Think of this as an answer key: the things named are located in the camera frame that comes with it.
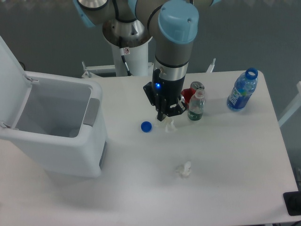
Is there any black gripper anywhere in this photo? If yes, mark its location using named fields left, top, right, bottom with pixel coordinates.
left=143, top=69, right=187, bottom=121

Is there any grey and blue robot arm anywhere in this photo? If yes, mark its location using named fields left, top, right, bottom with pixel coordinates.
left=74, top=0, right=215, bottom=121

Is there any white trash bin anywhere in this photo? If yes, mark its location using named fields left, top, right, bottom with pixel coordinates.
left=0, top=40, right=108, bottom=178

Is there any red crushed soda can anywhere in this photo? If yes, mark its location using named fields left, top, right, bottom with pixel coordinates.
left=181, top=81, right=205, bottom=105

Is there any clear green label bottle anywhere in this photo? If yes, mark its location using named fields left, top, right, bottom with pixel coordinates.
left=188, top=88, right=205, bottom=121

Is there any blue bottle cap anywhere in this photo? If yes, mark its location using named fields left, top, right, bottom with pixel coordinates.
left=141, top=121, right=152, bottom=133

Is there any blue drink bottle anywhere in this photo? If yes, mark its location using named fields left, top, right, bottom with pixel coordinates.
left=227, top=67, right=258, bottom=111

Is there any black device at edge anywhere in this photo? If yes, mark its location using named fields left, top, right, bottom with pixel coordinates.
left=283, top=191, right=301, bottom=216

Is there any white table frame bracket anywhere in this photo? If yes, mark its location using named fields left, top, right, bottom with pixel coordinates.
left=206, top=58, right=216, bottom=73

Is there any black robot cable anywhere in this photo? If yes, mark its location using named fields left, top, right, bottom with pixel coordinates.
left=112, top=0, right=134, bottom=77

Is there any white frame at right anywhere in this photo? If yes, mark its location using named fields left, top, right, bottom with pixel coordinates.
left=278, top=81, right=301, bottom=127

